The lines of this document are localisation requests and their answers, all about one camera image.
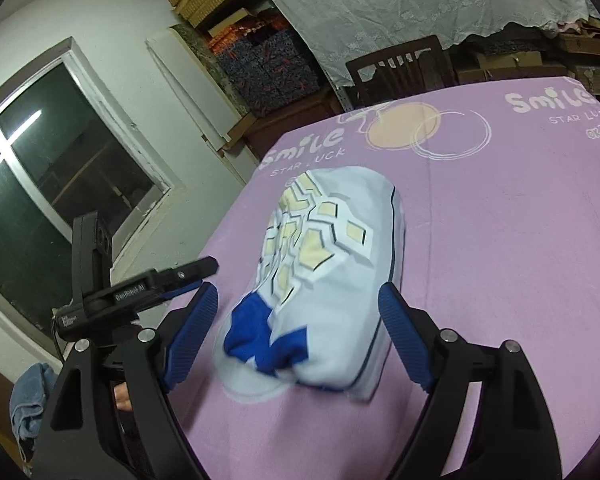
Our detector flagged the dark glass window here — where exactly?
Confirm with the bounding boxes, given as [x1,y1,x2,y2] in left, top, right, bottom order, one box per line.
[0,38,175,353]

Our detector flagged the pink printed bed sheet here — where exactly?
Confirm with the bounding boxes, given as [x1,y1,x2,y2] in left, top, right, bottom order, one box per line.
[172,77,600,479]

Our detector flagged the white lace cover cloth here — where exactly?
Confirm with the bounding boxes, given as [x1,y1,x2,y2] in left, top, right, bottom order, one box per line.
[273,0,599,87]

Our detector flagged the white board panel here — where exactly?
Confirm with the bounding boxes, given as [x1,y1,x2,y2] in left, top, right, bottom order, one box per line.
[145,28,242,151]

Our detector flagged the stacked patterned storage boxes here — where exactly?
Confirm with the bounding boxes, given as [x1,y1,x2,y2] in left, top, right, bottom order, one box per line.
[168,0,327,117]

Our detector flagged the person's left hand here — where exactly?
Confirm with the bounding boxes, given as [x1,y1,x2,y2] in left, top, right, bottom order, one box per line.
[114,382,132,412]

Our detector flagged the white beige patterned garment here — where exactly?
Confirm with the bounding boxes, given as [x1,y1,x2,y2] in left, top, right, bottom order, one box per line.
[213,166,405,403]

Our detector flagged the dark wooden chair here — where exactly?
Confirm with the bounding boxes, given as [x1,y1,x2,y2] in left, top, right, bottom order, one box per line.
[346,35,457,106]

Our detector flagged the blue towel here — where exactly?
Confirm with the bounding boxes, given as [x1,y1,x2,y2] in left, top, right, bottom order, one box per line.
[8,363,58,464]

